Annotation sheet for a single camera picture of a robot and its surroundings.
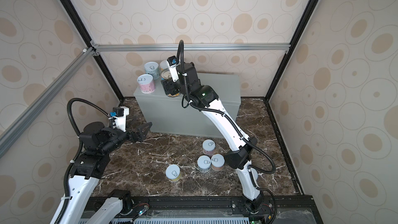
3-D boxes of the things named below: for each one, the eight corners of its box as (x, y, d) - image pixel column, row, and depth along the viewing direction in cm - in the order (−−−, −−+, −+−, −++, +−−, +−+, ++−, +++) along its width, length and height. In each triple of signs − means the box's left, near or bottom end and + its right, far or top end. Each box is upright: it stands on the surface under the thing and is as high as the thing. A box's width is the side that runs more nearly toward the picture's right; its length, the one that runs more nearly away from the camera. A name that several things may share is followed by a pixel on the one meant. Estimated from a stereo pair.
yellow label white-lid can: (166, 182, 83) (164, 179, 78) (168, 168, 88) (166, 164, 83) (179, 182, 83) (178, 179, 78) (181, 168, 88) (180, 164, 83)
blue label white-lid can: (197, 172, 86) (197, 168, 81) (197, 159, 91) (197, 155, 86) (210, 172, 86) (211, 168, 81) (210, 159, 91) (210, 155, 86)
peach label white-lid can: (211, 171, 87) (211, 167, 82) (210, 158, 91) (211, 153, 87) (224, 171, 87) (225, 167, 82) (222, 158, 91) (224, 153, 87)
